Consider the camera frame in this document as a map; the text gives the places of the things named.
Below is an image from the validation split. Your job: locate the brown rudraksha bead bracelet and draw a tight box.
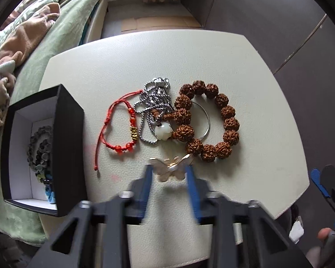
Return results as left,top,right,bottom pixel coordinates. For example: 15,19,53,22
172,80,241,163

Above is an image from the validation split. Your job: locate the thin silver bangle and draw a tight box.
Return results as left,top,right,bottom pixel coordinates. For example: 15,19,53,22
190,102,211,140

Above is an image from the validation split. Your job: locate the white jade pendant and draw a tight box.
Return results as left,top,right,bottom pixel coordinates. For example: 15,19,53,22
151,109,175,141

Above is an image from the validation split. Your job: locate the person's right hand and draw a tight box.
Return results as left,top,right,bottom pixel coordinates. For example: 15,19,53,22
316,227,333,241

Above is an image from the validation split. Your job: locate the gold butterfly hair clip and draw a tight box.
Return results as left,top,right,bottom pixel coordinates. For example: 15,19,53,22
149,154,195,182

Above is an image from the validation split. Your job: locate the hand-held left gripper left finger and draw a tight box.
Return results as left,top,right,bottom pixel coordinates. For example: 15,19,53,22
25,165,155,268

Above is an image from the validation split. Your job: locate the red string bracelet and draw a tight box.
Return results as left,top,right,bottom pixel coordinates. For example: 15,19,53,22
94,89,144,178

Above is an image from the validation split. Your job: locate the blue bead bracelet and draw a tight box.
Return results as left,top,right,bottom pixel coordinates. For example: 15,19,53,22
44,175,57,204

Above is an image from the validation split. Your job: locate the brown fleece blanket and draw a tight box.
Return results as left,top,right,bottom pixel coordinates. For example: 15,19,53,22
0,2,61,146

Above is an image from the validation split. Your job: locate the flat cardboard sheet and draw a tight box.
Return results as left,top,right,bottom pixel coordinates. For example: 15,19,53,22
121,17,204,32

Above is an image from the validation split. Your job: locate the silver chain necklace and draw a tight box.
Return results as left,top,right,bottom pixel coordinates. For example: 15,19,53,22
133,77,174,146

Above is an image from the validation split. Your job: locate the dark bead bracelet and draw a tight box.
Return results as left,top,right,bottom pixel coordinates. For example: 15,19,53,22
27,126,54,174

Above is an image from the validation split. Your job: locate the dark wardrobe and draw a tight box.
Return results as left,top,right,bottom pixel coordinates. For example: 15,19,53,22
181,0,335,179

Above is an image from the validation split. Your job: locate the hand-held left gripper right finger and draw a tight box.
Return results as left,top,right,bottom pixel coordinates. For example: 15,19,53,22
185,165,314,268

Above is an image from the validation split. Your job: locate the white paper tag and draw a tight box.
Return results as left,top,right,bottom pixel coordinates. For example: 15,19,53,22
289,221,305,242

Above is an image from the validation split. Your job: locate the black jewelry box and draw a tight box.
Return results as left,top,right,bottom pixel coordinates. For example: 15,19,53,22
1,84,89,218

